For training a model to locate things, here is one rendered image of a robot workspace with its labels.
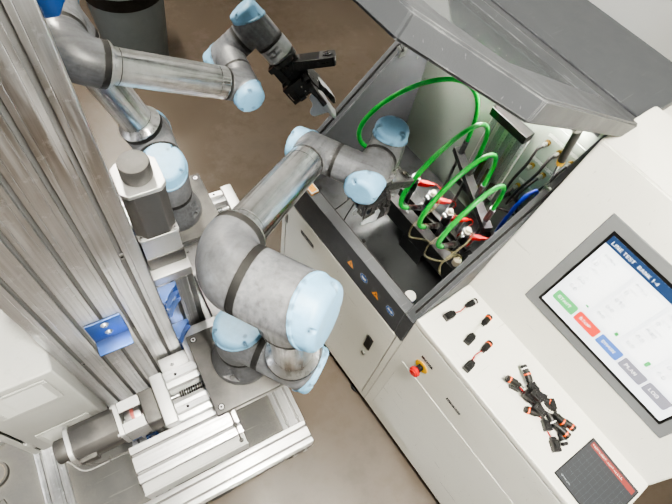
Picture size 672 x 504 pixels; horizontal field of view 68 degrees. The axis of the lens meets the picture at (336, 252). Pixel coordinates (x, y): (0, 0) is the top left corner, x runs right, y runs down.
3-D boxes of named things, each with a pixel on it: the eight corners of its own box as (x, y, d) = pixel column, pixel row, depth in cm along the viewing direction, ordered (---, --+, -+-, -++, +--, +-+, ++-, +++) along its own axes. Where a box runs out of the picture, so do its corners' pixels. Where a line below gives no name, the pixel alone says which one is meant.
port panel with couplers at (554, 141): (501, 193, 166) (545, 125, 140) (508, 188, 168) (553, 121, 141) (529, 220, 162) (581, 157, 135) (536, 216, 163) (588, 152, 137)
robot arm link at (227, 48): (209, 78, 122) (242, 48, 119) (195, 49, 127) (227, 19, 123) (230, 94, 129) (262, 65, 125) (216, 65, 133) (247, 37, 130)
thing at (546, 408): (494, 384, 140) (502, 379, 135) (519, 364, 144) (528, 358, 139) (554, 456, 132) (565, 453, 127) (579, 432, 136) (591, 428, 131)
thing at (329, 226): (289, 200, 186) (291, 173, 173) (299, 195, 188) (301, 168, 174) (393, 332, 165) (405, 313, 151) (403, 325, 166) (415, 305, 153)
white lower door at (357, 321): (280, 282, 245) (285, 199, 187) (284, 279, 246) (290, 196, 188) (360, 391, 223) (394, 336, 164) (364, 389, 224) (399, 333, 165)
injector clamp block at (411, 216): (377, 220, 182) (386, 194, 169) (398, 208, 186) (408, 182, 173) (439, 291, 170) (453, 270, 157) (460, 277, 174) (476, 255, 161)
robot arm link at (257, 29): (225, 15, 125) (251, -9, 122) (256, 49, 131) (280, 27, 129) (226, 24, 119) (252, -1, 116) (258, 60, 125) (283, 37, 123)
